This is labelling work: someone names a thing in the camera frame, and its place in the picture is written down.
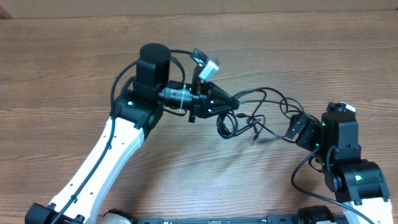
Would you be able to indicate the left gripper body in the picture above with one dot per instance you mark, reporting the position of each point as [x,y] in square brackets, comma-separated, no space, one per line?
[199,104]

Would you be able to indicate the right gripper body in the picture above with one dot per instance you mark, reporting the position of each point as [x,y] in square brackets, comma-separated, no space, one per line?
[310,137]

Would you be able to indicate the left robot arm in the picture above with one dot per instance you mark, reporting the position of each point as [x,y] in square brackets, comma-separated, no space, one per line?
[134,114]

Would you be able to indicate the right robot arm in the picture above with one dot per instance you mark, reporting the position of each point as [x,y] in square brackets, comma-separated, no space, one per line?
[359,185]

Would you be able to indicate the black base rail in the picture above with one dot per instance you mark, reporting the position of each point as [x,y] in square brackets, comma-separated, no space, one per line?
[270,219]

